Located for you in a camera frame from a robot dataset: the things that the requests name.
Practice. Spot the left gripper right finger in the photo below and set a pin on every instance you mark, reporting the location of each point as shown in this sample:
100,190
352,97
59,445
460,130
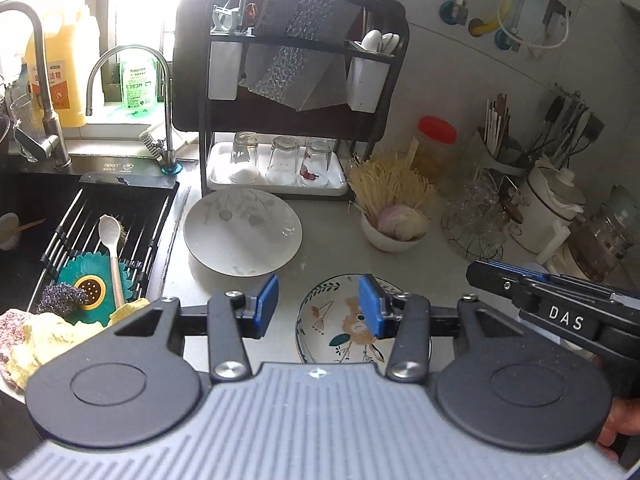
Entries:
405,318

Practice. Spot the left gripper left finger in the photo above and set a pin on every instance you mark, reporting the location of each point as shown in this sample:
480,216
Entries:
233,316

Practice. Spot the bear pattern plate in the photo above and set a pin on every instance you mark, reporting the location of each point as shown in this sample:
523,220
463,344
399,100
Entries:
330,327

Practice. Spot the person right hand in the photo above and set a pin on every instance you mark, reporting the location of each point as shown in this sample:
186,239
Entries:
623,420

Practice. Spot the white blender base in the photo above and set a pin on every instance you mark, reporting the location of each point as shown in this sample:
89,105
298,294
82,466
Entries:
597,246

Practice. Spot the white leaf plate stack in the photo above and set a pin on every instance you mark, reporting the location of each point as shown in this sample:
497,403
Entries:
242,232

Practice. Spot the white bowl with onion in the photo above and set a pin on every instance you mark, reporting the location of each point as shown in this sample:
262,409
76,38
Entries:
397,229

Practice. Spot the white electric kettle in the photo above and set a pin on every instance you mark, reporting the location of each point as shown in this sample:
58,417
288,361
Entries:
550,201

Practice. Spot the dry noodles bundle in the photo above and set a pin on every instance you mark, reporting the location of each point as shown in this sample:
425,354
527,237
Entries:
388,180

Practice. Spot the black sink drying rack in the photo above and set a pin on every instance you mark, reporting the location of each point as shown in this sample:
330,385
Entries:
120,216

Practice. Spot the teal sunflower mat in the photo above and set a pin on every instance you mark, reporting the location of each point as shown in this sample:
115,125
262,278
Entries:
90,272

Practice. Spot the glass cup left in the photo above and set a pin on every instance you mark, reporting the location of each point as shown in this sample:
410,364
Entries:
244,157

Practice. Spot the glass cup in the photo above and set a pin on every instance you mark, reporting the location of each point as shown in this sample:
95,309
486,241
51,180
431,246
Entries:
244,157
314,169
283,162

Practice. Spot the white rice spoon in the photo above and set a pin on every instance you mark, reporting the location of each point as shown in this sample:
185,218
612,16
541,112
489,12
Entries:
109,233

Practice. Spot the glass cup middle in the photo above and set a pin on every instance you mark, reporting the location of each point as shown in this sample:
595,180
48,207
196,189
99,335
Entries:
283,162

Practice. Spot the white drip tray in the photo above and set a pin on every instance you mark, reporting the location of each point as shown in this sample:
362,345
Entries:
218,168

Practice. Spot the red lid jar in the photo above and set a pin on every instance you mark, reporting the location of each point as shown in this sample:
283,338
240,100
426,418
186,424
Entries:
434,147

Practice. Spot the glass cup right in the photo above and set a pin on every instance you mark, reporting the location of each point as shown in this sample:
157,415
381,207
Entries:
314,169

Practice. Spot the dark steel wool scrubber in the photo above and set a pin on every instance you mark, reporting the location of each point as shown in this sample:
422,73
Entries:
61,299

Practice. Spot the chrome curved faucet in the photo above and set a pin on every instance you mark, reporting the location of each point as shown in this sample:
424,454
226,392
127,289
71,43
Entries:
162,151

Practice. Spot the yellow dish cloth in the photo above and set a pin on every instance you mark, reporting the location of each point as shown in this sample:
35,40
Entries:
40,338

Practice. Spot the chopstick holder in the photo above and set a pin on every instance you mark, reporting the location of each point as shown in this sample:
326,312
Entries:
500,151

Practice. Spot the pink knitted cloth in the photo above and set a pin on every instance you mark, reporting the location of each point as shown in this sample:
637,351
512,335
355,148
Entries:
11,333

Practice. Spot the small bowl in sink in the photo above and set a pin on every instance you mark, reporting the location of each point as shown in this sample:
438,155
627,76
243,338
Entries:
11,229

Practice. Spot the black dish rack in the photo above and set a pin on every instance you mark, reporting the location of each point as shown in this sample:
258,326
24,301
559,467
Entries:
311,69

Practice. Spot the green dish soap bottle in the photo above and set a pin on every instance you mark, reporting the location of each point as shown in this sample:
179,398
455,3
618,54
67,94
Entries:
138,83

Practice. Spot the yellow detergent jug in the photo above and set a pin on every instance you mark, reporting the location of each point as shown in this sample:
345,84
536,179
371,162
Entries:
72,45

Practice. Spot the wire rack with glasses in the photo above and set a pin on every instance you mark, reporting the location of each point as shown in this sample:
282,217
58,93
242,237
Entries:
474,223

